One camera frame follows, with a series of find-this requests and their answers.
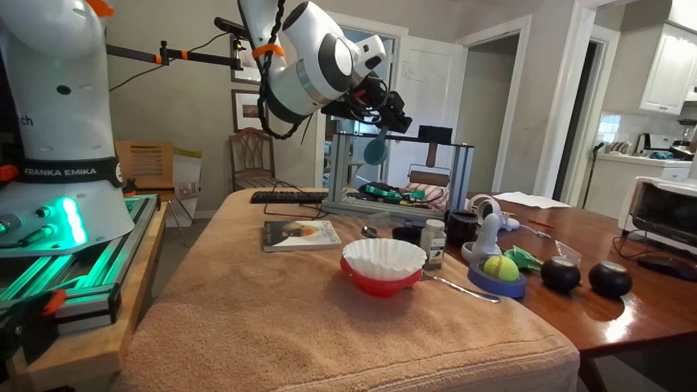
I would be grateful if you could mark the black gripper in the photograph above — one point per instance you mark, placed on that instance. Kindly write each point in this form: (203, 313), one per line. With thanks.
(388, 110)

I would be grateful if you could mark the green ball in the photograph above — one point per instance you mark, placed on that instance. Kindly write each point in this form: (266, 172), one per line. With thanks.
(501, 268)

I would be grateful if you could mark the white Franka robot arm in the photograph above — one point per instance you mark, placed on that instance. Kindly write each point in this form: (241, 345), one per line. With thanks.
(58, 110)

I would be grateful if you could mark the green plastic tool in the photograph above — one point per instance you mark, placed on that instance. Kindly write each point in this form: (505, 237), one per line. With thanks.
(382, 192)

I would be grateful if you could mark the pink striped cloth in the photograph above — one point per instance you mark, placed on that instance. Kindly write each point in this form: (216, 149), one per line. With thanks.
(431, 194)

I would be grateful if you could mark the metal spoon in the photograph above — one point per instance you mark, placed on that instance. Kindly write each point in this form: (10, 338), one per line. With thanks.
(369, 230)

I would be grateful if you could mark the black measuring cup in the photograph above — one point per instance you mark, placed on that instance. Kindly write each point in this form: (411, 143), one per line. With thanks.
(405, 233)

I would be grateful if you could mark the black keyboard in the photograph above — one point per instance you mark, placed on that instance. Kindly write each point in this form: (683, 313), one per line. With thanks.
(290, 196)

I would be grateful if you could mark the black cylinder cup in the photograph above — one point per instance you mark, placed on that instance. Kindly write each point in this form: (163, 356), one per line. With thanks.
(461, 229)

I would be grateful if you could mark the framed picture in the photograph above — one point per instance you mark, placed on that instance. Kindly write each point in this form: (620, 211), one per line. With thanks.
(245, 111)
(243, 67)

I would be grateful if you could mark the glass salt shaker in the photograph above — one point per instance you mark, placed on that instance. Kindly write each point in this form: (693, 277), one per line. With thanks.
(434, 246)

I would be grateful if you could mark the dark wooden chair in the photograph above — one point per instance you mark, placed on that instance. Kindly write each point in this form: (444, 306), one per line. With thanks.
(253, 163)

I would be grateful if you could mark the white coffee filter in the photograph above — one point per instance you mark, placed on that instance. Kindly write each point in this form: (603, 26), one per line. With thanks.
(383, 257)

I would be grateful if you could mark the paperback book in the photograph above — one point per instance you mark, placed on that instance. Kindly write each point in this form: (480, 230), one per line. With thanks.
(301, 235)

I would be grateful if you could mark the white curved plastic holder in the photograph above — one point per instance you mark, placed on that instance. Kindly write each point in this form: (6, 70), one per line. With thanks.
(488, 230)

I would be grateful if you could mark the white paper sheet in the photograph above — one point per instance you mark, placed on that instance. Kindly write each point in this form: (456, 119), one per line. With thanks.
(529, 198)

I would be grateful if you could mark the red bowl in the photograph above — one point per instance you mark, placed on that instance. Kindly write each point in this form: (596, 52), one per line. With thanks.
(378, 284)

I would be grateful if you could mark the small green toy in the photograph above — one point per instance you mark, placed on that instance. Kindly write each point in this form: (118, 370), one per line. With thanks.
(523, 260)

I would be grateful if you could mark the white paper bag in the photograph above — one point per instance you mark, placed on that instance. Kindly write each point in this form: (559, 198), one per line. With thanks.
(186, 187)

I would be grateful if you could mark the black mounting pole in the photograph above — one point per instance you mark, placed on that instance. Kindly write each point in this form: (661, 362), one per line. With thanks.
(174, 54)

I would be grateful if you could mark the white kitchen counter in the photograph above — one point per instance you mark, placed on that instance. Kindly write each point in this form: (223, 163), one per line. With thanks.
(611, 186)

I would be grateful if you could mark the beige towel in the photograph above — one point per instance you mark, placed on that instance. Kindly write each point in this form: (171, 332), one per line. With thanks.
(290, 327)

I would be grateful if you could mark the black sphere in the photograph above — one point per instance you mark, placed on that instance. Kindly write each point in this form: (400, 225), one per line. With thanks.
(611, 278)
(560, 275)

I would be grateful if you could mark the wooden crate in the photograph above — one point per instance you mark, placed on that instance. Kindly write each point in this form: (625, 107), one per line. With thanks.
(144, 165)

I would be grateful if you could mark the white kitchen cabinet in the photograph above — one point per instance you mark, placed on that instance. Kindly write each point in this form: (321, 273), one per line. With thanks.
(668, 67)

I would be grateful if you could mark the white toaster oven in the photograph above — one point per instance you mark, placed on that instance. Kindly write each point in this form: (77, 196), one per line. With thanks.
(661, 213)

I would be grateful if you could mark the wooden platform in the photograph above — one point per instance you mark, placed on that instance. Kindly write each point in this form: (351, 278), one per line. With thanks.
(78, 348)

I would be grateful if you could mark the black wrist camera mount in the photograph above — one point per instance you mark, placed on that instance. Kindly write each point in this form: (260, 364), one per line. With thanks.
(361, 99)

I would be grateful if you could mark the black stereo camera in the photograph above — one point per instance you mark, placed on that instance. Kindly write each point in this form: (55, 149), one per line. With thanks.
(434, 132)

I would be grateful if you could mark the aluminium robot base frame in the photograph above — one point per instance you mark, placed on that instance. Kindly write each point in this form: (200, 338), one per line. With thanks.
(95, 268)

